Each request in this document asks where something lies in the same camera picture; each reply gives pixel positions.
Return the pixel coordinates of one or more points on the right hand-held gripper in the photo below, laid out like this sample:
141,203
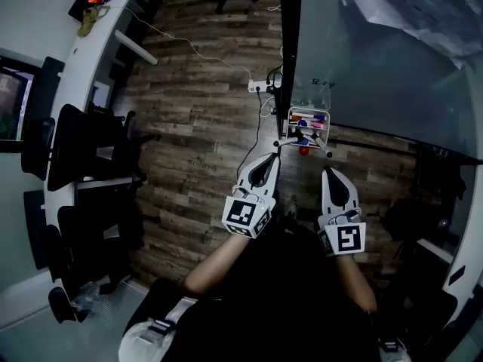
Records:
347,238

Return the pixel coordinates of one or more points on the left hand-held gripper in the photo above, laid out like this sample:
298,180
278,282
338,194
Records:
241,213

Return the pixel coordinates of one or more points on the white black-capped whiteboard marker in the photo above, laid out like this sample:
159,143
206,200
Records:
287,141
321,145

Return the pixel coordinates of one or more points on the red whiteboard marker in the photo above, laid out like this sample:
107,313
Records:
302,117

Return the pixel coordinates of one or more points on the blue whiteboard marker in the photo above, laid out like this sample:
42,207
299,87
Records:
319,117

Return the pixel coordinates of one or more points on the person's left forearm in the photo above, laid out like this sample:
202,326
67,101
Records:
211,266

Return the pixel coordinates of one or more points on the person's right forearm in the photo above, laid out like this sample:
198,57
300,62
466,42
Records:
356,281

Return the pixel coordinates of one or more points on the white marker tray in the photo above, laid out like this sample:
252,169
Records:
326,126

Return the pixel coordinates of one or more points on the grey glass whiteboard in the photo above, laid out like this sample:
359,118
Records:
385,89

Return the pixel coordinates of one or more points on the person's grey shoe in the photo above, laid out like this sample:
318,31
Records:
290,205

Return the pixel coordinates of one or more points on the red round magnet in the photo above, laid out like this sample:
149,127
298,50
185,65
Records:
303,150

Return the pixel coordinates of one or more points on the blue round magnet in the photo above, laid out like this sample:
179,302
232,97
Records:
302,123

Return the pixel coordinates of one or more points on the pink eraser block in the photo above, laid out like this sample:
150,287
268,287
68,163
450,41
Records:
317,124

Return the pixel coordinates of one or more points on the black backpack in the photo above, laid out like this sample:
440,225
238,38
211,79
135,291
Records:
415,219

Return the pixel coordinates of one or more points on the black plug adapter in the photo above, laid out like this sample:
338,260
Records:
271,88

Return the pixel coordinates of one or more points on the white power strip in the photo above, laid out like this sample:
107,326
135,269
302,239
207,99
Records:
256,86

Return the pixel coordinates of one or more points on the person's black clothing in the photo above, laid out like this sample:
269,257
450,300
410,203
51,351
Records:
279,296

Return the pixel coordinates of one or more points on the white side desk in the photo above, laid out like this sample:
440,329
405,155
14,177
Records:
466,240

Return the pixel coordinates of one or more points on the black mesh office chair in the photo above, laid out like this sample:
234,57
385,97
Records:
87,145
94,240

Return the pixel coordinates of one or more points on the clear plastic bag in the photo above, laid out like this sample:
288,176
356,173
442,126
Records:
90,300

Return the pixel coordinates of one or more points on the white paper sheets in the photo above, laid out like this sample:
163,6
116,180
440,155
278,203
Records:
422,10

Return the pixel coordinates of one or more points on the white curved desk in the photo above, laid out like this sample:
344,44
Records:
87,55

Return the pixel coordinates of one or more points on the black laptop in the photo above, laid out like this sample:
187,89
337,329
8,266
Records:
94,6

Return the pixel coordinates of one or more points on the computer monitor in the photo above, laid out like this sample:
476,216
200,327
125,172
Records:
13,102

